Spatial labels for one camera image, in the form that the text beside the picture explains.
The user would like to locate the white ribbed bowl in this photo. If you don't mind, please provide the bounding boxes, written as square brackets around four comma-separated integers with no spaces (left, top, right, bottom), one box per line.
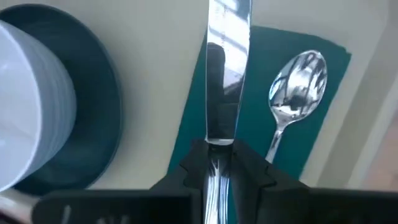
[0,20,78,192]

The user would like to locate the beige plastic tray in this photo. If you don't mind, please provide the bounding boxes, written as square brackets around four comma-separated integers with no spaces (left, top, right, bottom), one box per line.
[0,0,398,191]

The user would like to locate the silver spoon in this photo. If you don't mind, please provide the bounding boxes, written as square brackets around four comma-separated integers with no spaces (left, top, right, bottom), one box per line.
[264,49,328,164]

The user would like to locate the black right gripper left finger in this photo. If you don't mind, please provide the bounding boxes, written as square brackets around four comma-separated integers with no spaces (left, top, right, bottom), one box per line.
[32,139,208,224]

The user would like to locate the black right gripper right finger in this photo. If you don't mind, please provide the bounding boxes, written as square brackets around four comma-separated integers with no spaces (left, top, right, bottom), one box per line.
[229,139,398,224]

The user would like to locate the silver table knife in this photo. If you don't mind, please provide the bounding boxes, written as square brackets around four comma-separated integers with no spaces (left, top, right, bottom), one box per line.
[203,0,252,224]

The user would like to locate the dark green cloth napkin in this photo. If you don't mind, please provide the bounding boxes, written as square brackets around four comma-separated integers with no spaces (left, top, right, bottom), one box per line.
[167,25,353,224]

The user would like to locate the dark round plate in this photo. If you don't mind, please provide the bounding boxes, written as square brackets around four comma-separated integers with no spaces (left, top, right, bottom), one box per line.
[0,3,123,196]

